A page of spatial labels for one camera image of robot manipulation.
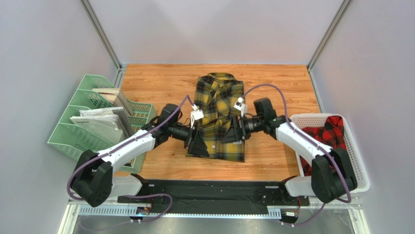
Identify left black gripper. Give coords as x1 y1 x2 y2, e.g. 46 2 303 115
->
168 121 209 157

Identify yellow plaid long sleeve shirt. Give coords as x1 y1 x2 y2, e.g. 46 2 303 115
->
193 73 245 162

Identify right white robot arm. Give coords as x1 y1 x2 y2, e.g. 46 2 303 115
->
222 98 358 203

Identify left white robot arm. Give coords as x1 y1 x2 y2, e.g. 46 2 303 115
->
67 104 209 207

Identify red plaid long sleeve shirt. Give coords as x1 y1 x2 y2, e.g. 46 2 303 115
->
300 116 346 177

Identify white plastic basket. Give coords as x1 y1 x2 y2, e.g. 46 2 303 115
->
290 113 370 194

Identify book in file rack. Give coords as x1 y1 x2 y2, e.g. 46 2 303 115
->
92 88 133 116

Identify papers in file rack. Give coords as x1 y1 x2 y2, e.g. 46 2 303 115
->
70 107 134 145

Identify green plastic file rack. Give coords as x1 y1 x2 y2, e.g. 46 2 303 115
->
47 74 156 174

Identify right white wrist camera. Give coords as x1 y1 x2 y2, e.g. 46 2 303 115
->
234 97 248 117

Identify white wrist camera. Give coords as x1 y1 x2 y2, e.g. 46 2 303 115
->
190 104 204 128
234 97 248 117

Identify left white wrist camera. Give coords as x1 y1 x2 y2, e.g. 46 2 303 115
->
190 104 204 128

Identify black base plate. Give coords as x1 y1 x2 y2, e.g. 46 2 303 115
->
117 179 310 215

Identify aluminium frame rail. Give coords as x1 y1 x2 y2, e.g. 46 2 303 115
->
58 180 370 234

